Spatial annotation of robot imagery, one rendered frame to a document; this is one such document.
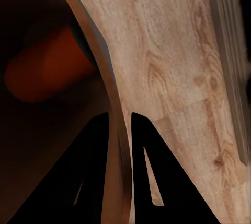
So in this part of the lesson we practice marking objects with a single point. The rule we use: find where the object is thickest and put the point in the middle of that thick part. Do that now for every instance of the can of soda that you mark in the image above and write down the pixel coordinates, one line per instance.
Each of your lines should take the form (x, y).
(50, 66)

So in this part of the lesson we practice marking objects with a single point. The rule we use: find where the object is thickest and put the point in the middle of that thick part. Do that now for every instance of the trash can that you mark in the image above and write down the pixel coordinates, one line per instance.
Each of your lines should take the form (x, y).
(33, 136)

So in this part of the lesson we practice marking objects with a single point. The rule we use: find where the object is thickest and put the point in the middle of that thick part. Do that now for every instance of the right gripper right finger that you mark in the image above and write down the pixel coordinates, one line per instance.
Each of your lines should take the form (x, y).
(183, 204)

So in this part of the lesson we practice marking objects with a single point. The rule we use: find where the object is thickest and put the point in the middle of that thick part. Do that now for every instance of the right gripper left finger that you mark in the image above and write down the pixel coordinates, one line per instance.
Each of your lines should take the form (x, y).
(83, 162)

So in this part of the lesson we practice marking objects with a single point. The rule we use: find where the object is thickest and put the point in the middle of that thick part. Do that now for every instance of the wood fireplace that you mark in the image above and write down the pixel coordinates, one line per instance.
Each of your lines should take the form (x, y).
(232, 24)

